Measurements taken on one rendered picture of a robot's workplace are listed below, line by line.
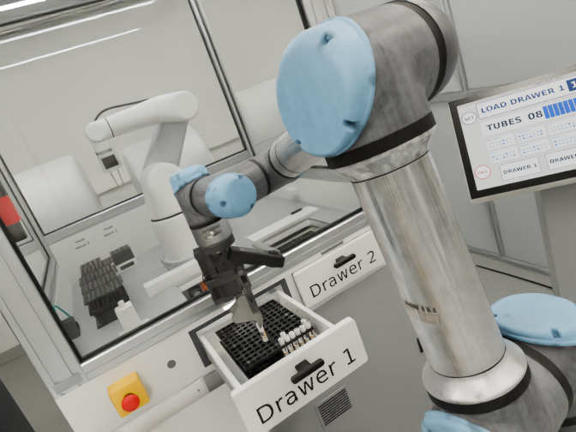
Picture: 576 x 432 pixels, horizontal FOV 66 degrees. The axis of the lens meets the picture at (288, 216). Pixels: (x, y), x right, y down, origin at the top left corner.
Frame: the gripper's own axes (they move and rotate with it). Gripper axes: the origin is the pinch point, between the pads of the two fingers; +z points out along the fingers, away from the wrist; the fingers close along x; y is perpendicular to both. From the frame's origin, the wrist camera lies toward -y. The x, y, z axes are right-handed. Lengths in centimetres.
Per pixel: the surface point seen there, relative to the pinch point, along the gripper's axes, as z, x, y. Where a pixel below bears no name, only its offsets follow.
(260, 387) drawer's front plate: 6.8, 11.9, 5.1
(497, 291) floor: 99, -105, -122
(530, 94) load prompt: -18, -20, -91
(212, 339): 11.1, -22.3, 13.9
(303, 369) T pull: 6.8, 12.9, -3.8
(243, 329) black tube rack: 8.2, -14.4, 5.1
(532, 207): 59, -100, -149
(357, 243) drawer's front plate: 6.3, -30.1, -34.2
